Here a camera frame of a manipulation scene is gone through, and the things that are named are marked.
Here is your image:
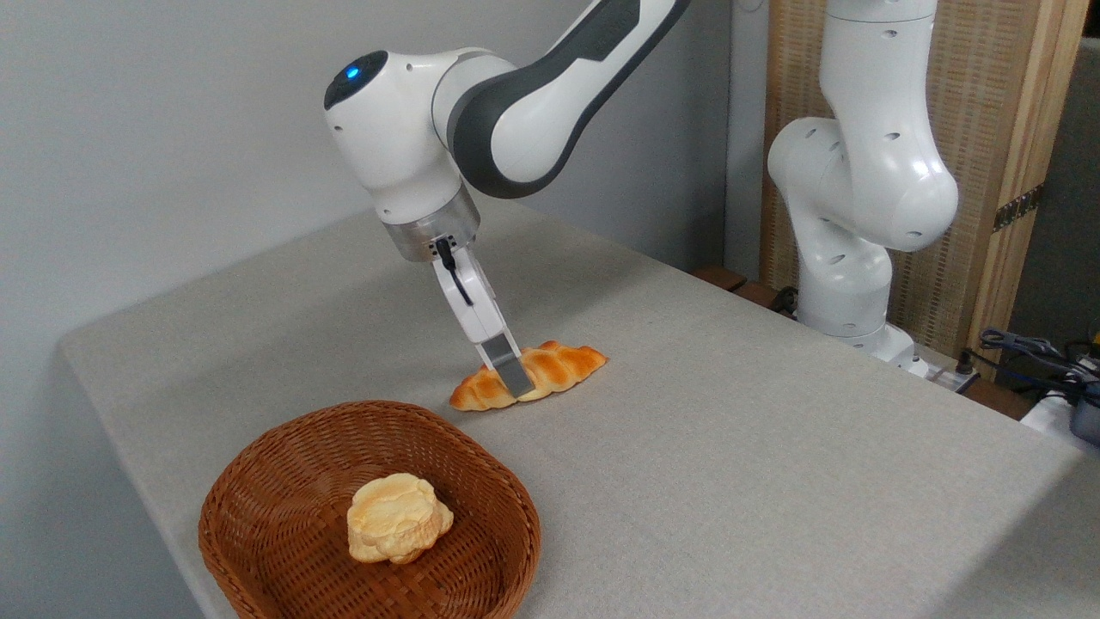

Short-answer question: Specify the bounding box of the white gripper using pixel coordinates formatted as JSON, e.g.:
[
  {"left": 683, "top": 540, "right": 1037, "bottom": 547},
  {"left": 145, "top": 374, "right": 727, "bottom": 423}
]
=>
[{"left": 431, "top": 243, "right": 537, "bottom": 401}]

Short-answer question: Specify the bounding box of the brown wicker basket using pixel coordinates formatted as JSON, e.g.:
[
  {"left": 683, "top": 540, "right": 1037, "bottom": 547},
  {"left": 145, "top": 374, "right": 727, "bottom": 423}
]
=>
[{"left": 198, "top": 400, "right": 542, "bottom": 619}]

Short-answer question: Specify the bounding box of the pale round bread bun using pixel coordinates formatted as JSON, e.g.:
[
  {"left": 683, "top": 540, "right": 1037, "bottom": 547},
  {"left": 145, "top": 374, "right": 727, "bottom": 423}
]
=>
[{"left": 346, "top": 473, "right": 455, "bottom": 566}]

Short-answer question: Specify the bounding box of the woven wooden folding screen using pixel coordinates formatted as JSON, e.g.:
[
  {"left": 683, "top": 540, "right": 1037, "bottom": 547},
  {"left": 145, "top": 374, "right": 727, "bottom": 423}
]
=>
[{"left": 761, "top": 0, "right": 1091, "bottom": 379}]

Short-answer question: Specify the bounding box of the grey tablecloth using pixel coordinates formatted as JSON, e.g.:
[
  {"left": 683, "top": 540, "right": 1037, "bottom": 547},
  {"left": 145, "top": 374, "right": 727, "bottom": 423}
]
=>
[{"left": 58, "top": 196, "right": 1100, "bottom": 619}]

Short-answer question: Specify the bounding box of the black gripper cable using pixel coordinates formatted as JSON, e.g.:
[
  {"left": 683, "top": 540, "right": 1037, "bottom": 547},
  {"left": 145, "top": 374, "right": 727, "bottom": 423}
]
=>
[{"left": 434, "top": 237, "right": 475, "bottom": 308}]

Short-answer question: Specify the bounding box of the metal screen hinge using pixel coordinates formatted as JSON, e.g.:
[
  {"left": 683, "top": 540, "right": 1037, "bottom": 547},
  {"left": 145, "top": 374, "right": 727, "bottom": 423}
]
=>
[{"left": 993, "top": 183, "right": 1047, "bottom": 234}]

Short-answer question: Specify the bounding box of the braided golden bread loaf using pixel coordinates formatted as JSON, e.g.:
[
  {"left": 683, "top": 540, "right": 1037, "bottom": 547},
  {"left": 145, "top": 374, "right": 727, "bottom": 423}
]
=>
[{"left": 449, "top": 340, "right": 608, "bottom": 412}]

